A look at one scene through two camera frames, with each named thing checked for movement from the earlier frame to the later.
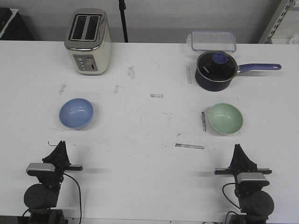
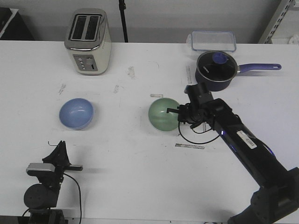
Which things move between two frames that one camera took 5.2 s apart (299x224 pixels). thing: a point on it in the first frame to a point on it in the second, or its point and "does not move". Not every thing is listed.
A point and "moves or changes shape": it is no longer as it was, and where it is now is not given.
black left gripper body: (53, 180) does not move
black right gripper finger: (235, 164) to (172, 110)
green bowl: (225, 118) moves or changes shape
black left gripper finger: (53, 157) does not move
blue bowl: (76, 114) does not move
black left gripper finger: (65, 158) does not move
